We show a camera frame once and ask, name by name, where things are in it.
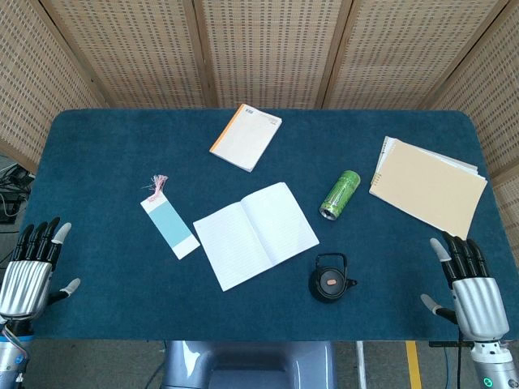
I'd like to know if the closed orange-spined notebook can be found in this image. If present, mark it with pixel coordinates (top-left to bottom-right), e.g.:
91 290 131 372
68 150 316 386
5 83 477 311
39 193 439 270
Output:
208 103 283 173

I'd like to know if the tan spiral notebook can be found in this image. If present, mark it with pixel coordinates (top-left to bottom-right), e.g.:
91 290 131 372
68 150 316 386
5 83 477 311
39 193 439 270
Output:
368 135 488 241

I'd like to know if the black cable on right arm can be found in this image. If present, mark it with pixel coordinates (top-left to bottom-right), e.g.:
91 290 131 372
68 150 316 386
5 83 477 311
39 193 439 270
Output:
428 323 475 389

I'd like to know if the black teapot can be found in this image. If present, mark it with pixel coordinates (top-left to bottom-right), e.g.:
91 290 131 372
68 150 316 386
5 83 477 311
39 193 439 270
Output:
308 252 358 303

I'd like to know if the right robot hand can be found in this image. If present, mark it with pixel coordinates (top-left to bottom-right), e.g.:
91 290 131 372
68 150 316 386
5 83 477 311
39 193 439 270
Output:
420 231 510 342

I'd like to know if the cables and equipment pile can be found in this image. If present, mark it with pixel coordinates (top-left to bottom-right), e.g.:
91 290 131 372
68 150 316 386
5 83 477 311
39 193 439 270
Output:
0 153 36 224

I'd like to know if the blue felt table mat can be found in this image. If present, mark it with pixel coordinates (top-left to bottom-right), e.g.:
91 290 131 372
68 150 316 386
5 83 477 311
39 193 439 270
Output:
18 108 513 342

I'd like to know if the woven bamboo folding screen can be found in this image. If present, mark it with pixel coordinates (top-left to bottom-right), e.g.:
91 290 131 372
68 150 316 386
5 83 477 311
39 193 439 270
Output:
0 0 519 260

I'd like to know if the blue and white tasselled bookmark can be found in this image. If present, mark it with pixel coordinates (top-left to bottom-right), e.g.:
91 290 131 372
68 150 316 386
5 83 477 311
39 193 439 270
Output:
139 173 201 261

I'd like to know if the open lined notebook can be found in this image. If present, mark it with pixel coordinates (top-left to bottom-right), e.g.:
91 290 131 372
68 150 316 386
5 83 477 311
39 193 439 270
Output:
192 182 320 293

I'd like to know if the grey robot torso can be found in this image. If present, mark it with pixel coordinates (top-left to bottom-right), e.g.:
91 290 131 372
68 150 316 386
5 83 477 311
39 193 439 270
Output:
161 340 337 389

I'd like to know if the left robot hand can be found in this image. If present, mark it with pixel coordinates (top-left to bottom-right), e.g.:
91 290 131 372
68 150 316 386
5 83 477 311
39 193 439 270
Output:
0 216 81 323

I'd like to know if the green drink can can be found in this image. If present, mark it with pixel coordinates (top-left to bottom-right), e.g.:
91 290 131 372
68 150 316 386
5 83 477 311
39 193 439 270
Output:
319 169 362 222

